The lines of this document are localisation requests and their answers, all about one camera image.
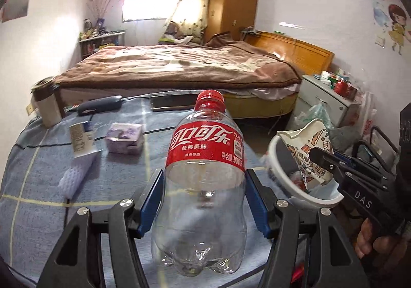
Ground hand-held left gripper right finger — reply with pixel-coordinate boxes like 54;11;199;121
246;169;370;288

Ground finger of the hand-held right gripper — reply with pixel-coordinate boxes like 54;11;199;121
310;147;342;179
332;151;397;186

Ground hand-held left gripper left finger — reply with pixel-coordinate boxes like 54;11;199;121
32;169;165;288

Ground printed paper bag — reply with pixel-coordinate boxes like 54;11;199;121
277;119;336;190

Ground white trash bin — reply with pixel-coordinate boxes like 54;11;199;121
266;136;345;210

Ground strawberry milk carton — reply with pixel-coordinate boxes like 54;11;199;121
286;171;310;192

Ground clear red-label plastic bottle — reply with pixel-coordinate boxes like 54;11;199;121
151;89;247;277

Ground purple tissue packet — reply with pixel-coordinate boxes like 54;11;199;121
104;122;144;154

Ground white labelled cup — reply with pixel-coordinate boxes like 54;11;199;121
68;121;97;158

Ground person's right hand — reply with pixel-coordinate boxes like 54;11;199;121
355;219;403;260

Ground grey cushion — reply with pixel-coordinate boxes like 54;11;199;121
328;126;363;160

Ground black chair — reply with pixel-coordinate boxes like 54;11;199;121
351;126;402;179

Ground white red plastic bag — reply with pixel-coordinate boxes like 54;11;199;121
350;91;378;144

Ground green printed plastic bag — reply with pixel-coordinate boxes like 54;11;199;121
294;103;336;130

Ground white nightstand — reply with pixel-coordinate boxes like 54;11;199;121
291;74;363;130

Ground red jar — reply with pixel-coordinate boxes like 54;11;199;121
334;78;349;94

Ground yellow bed mattress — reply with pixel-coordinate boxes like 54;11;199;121
221;84;299;120

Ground black tablet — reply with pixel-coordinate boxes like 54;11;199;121
149;92;206;113

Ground black glasses case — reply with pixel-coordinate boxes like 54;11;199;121
75;95;123;116

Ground wooden bed headboard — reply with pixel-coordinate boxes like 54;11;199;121
246;31;334;77

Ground bed with brown blanket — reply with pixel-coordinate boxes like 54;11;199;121
53;31;304;90

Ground brown white thermos tumbler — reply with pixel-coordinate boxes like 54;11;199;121
30;76;63;128

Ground cluttered white desk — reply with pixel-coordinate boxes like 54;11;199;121
79;31;126;59

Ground brown teddy bear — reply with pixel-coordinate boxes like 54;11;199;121
159;21;203;46

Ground window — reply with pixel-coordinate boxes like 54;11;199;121
122;0;180;22

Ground vase of dry branches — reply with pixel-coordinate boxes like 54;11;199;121
87;0;114;27

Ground girl wall sticker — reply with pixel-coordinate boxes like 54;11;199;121
372;2;411;56

